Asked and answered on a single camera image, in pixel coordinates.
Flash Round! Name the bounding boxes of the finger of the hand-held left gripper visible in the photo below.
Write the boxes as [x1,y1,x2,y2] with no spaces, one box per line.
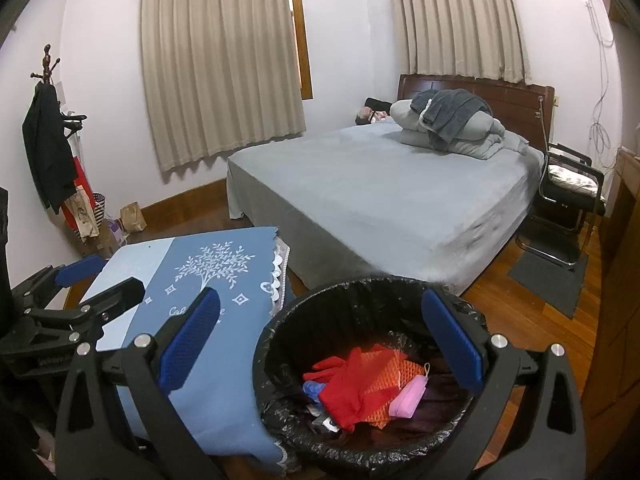
[10,254,108,311]
[25,276,146,341]

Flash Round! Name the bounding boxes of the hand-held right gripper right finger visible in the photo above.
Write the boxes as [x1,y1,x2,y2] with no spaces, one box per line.
[421,287,587,480]

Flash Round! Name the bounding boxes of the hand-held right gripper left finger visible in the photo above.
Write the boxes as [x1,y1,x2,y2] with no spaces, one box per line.
[55,287,223,480]

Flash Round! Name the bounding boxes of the orange mesh net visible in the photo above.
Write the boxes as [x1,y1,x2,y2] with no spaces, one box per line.
[357,347,426,430]

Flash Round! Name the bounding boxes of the pink sock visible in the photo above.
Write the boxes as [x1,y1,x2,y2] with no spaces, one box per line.
[389,375,430,420]

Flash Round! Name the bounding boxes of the black lined bin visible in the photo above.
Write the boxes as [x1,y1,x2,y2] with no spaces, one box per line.
[251,276,493,476]

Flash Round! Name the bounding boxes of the red glove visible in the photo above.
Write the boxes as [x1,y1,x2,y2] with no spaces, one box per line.
[302,347,396,433]

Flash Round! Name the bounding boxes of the white medicine box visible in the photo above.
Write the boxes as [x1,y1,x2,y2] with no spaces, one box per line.
[310,405,341,433]

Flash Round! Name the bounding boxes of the cardboard box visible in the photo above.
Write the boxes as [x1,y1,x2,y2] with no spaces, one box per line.
[82,220,123,261]

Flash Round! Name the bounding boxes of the beige tote bag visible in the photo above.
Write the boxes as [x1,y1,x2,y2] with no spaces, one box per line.
[64,186,101,238]

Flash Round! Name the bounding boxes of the striped bag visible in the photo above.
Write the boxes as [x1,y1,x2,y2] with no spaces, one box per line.
[91,192,108,231]

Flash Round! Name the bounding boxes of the brown paper bag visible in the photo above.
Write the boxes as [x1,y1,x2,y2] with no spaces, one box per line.
[120,201,147,232]

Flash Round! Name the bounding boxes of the blue tree-print blanket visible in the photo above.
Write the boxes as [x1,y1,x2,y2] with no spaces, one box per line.
[92,226,296,476]

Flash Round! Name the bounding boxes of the red bag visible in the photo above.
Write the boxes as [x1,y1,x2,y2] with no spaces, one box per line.
[60,156,91,216]

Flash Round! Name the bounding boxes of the grey floor mat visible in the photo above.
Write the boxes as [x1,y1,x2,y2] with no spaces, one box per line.
[507,247,588,318]

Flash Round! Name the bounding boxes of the black jacket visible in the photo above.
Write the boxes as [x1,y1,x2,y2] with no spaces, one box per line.
[22,82,78,216]

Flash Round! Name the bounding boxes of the bed with grey sheet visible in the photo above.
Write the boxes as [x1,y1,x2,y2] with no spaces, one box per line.
[226,124,546,296]

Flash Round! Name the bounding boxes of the black metal chair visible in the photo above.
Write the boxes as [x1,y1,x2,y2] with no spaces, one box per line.
[515,143,607,267]

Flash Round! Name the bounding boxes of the wooden cabinet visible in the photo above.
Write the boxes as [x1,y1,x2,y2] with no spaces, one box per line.
[582,147,640,441]

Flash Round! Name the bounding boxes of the patterned chair cushion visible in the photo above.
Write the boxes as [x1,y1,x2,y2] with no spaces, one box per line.
[546,164,600,198]

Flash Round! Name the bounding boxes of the folded grey quilt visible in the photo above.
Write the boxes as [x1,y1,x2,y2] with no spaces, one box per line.
[390,99,530,161]

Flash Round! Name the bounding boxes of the wooden coat rack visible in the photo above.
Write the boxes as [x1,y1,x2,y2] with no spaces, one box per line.
[30,44,87,136]

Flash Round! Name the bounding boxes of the dark grey towel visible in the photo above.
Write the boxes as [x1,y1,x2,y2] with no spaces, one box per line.
[411,89,493,142]

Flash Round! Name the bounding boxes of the plush toy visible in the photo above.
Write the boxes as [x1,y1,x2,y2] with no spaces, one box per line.
[355,106,391,126]

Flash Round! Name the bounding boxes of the wooden headboard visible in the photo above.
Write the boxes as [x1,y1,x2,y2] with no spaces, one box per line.
[396,74,556,153]

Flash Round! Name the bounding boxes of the wide beige curtain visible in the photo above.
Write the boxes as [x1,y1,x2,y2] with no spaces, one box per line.
[140,0,307,172]

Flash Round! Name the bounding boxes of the narrow beige curtain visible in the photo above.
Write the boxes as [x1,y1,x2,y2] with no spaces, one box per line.
[390,0,532,86]

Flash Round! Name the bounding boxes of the grey headboard cable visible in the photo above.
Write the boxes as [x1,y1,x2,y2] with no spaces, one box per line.
[536,94,552,176]

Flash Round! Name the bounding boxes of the wall cables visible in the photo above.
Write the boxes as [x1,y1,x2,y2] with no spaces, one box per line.
[575,0,618,171]

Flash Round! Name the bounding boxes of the wooden window frame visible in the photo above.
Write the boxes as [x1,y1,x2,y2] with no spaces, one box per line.
[287,0,314,101]

